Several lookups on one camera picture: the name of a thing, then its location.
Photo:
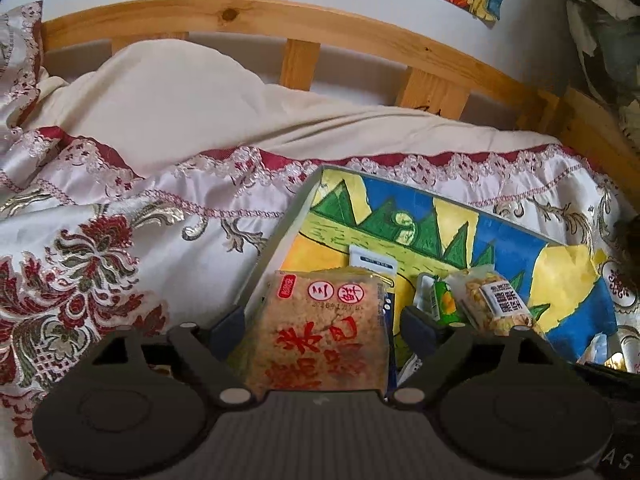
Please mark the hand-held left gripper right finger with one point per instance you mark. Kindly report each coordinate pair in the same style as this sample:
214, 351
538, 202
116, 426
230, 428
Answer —
420, 327

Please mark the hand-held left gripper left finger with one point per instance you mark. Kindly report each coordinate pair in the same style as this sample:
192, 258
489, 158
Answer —
231, 332

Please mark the orange clear snack packet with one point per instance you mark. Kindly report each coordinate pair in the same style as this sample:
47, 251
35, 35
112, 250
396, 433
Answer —
605, 349

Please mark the blue green nut snack pack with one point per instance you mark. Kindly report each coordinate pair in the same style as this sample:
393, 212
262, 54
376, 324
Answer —
495, 301

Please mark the white snack packet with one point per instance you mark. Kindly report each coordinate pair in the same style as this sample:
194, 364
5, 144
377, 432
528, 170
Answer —
372, 261

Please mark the rice cracker pack red print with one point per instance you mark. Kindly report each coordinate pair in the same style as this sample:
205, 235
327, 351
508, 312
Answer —
320, 332

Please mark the grey metal tray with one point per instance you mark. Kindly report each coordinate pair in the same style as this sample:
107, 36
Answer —
280, 240

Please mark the colourful drawing tray liner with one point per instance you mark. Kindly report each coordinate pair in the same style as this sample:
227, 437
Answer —
500, 260

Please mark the floral satin quilt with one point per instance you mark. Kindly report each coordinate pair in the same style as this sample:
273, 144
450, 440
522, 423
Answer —
100, 260

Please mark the cream pillow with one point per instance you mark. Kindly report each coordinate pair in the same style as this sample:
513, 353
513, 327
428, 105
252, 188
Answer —
200, 110

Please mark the dark floral cloth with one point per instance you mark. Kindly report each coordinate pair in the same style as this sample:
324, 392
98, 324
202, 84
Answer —
600, 35

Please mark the wooden bed frame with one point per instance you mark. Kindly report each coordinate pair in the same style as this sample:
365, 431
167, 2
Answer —
350, 30

